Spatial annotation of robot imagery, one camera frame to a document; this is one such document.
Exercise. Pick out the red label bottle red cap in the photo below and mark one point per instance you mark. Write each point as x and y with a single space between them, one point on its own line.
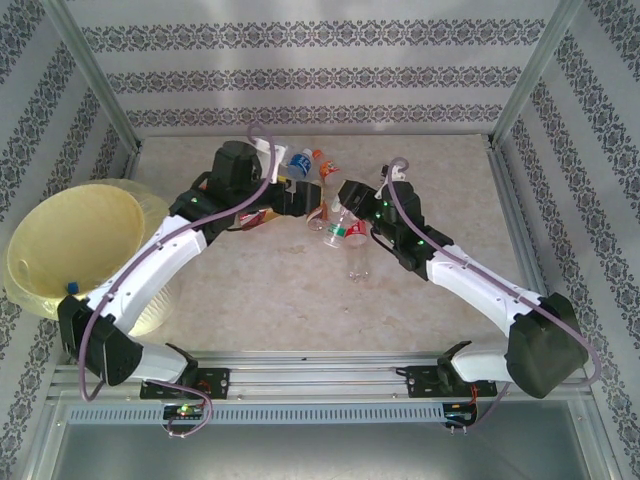
356 230

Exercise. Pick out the blue label bottle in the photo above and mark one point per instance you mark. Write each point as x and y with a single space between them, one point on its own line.
299 162

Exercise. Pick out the small orange label bottle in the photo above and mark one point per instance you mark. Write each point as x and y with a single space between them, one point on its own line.
329 169

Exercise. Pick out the green red label bottle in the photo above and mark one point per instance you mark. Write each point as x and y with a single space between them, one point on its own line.
334 232

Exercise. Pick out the red yellow drink carton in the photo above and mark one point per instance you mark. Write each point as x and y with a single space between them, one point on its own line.
252 219

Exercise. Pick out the clear unlabelled plastic bottle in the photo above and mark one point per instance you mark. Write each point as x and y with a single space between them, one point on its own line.
359 275

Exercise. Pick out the blue bottle cap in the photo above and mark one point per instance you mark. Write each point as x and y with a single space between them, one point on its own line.
73 287

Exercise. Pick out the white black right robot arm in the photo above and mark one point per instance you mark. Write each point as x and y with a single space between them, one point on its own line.
480 280

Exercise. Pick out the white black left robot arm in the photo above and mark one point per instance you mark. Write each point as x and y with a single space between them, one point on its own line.
150 270

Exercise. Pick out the white ribbed waste bin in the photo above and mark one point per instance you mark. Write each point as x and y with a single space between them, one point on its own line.
157 310

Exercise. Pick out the small circuit board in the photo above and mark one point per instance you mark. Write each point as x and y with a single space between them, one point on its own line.
182 411
457 416

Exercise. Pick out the grey metal panel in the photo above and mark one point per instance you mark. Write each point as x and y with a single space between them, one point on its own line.
320 455

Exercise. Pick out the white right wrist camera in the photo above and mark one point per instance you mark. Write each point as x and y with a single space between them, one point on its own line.
384 189

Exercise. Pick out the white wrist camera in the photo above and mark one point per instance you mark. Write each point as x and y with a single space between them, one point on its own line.
281 151
384 189

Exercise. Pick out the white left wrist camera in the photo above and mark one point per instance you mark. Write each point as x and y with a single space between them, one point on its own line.
281 151

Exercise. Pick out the aluminium side rail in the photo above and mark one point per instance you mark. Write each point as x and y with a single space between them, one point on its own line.
522 240

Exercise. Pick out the aluminium frame post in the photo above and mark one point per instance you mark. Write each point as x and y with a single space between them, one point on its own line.
93 65
537 65

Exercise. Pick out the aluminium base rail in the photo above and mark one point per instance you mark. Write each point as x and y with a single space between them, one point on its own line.
310 380

